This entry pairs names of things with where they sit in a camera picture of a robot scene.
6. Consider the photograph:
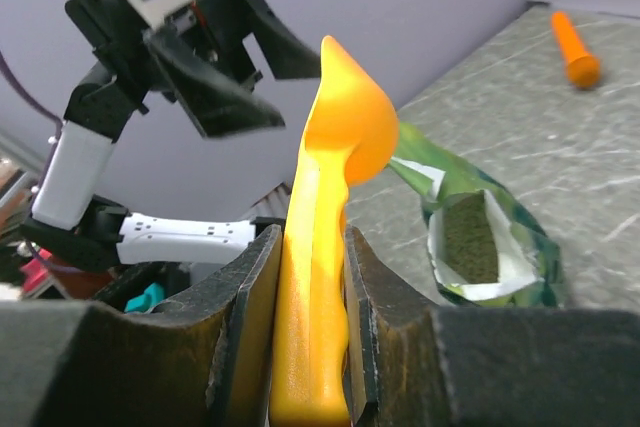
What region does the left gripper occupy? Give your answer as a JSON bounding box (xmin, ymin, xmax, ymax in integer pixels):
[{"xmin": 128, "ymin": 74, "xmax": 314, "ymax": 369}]
[{"xmin": 65, "ymin": 0, "xmax": 320, "ymax": 138}]

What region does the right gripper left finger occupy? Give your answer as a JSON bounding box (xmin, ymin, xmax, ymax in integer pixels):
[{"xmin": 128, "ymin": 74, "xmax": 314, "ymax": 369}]
[{"xmin": 1, "ymin": 225, "xmax": 282, "ymax": 426}]

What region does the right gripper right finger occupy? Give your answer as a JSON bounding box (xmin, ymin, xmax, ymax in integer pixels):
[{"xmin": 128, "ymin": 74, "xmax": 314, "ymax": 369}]
[{"xmin": 344, "ymin": 227, "xmax": 639, "ymax": 426}]

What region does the yellow plastic scoop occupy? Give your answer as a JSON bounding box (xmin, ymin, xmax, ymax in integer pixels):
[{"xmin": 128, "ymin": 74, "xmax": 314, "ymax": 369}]
[{"xmin": 269, "ymin": 36, "xmax": 398, "ymax": 426}]

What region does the green litter bag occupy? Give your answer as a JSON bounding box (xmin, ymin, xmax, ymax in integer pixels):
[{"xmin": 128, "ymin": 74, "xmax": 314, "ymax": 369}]
[{"xmin": 389, "ymin": 123, "xmax": 568, "ymax": 307}]

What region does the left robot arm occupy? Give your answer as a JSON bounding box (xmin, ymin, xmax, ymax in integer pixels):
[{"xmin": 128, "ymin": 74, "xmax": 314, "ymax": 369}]
[{"xmin": 22, "ymin": 0, "xmax": 320, "ymax": 272}]

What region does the pink block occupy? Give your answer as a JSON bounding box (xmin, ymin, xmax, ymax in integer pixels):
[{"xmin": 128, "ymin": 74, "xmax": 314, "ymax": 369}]
[{"xmin": 20, "ymin": 259, "xmax": 58, "ymax": 299}]

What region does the teal block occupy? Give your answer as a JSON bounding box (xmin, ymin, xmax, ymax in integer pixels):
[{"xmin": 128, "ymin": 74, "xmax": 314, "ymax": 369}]
[{"xmin": 124, "ymin": 282, "xmax": 165, "ymax": 313}]

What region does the orange carrot toy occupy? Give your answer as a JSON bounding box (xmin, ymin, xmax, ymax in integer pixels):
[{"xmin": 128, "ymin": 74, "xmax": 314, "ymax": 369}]
[{"xmin": 551, "ymin": 11, "xmax": 601, "ymax": 90}]

